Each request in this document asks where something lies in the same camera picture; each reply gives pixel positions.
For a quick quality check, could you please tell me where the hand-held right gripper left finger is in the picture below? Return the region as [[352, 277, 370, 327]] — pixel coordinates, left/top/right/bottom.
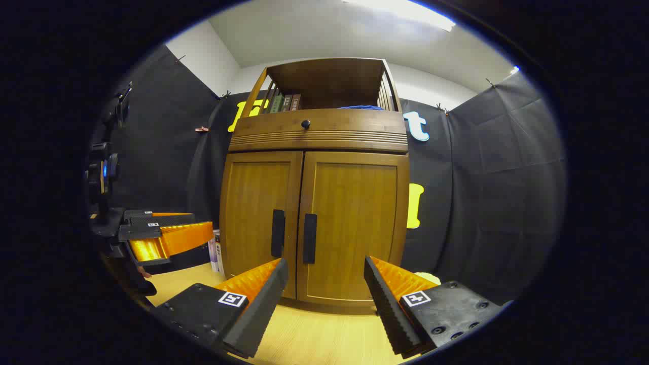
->
[[152, 258, 290, 359]]

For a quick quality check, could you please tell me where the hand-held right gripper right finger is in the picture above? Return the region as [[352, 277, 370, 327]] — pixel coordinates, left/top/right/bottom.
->
[[364, 255, 508, 359]]

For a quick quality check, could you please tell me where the wooden shoe cabinet door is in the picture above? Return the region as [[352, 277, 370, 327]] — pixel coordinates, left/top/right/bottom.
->
[[220, 151, 304, 300], [297, 151, 410, 307]]

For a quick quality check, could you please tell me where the black door handle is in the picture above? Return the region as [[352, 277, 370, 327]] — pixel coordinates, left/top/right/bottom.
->
[[303, 213, 318, 265], [271, 209, 286, 258]]

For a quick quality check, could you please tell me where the wooden double-door shoe cabinet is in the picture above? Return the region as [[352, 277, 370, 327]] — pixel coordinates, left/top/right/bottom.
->
[[219, 57, 410, 309]]

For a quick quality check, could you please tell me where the white purple box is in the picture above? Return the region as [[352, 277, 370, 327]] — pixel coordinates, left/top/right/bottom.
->
[[208, 229, 225, 274]]

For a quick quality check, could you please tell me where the black backdrop cloth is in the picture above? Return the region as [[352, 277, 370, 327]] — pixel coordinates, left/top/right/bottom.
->
[[89, 43, 567, 305]]

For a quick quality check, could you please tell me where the wooden drawer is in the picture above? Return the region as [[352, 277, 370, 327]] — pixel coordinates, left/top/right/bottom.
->
[[229, 108, 409, 153]]

